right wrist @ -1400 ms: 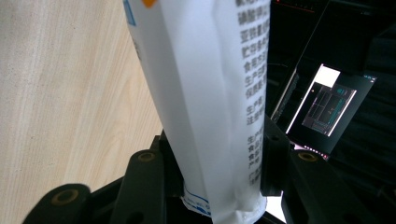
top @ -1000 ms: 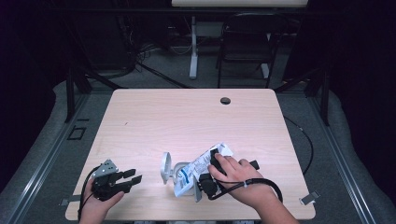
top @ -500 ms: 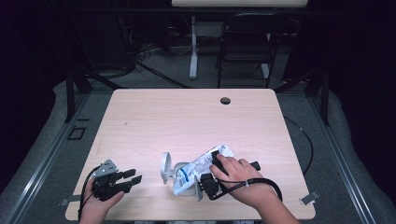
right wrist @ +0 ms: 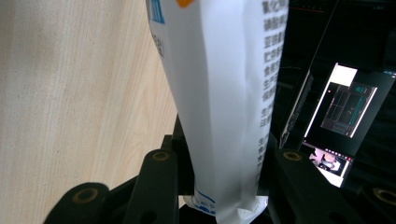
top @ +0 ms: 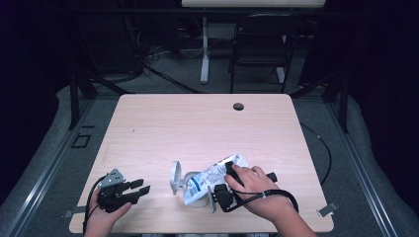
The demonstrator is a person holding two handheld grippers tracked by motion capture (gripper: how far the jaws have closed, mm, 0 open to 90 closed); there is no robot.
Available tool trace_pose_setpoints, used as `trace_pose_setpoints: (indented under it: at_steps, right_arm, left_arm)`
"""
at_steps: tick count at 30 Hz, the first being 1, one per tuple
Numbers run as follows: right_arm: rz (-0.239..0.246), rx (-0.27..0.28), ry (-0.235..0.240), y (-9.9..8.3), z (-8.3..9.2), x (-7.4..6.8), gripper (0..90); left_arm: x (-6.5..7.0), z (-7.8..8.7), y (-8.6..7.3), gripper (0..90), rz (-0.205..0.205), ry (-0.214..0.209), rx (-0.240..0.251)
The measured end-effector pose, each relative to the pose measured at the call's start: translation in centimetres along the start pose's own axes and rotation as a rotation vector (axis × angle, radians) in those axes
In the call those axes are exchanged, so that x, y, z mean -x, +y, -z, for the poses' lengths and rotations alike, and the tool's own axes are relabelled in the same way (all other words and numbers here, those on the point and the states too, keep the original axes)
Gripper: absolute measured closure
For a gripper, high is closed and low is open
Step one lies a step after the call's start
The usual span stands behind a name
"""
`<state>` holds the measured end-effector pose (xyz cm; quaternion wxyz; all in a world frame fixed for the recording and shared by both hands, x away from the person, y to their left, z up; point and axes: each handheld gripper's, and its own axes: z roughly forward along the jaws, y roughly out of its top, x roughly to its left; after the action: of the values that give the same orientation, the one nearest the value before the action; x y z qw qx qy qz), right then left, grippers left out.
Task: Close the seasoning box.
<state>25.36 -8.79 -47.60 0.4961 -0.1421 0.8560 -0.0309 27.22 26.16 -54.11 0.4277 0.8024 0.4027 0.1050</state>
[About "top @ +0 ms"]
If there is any black folding chair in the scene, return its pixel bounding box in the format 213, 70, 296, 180
228, 13, 305, 94

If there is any hand-held gripper black cable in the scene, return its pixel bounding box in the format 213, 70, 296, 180
226, 189, 300, 213
82, 176, 109, 235

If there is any blue and white milk pouch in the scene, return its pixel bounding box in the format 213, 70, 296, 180
182, 153, 250, 206

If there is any black metal stand frame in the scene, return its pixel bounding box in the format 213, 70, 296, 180
290, 69, 350, 134
67, 69, 133, 130

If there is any clear jar with white lid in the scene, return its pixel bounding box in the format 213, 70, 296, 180
169, 160, 211, 208

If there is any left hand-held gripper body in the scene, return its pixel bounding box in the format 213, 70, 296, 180
97, 168, 132, 214

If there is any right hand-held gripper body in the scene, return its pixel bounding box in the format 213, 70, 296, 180
208, 172, 279, 214

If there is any thick black floor cable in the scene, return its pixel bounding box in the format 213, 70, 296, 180
143, 64, 203, 95

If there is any person's left hand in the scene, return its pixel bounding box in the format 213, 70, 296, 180
83, 191, 132, 237

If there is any metal floor rail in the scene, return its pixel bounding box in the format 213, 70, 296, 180
325, 102, 400, 237
0, 98, 97, 237

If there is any grey tape strip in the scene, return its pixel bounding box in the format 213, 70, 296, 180
62, 204, 87, 219
316, 200, 340, 218

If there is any left hand-held gripper black cable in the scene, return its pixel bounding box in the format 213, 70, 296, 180
82, 176, 109, 235

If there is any thin black floor cable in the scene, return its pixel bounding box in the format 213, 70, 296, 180
299, 121, 333, 186

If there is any person's right hand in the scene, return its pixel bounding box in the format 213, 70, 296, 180
224, 164, 293, 221

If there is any right hand-held gripper black cable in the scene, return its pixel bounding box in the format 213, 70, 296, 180
226, 189, 300, 213

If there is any bundle of background cables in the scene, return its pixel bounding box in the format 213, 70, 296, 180
139, 43, 167, 68

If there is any white desk leg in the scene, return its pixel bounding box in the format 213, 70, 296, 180
200, 17, 210, 85
276, 33, 287, 84

